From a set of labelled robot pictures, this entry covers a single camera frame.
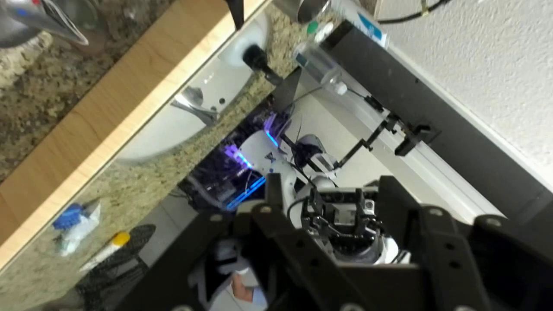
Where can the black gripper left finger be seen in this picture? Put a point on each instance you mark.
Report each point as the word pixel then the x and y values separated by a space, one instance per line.
pixel 247 259

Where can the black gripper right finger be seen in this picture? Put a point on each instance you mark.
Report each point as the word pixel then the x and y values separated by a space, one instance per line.
pixel 460 259

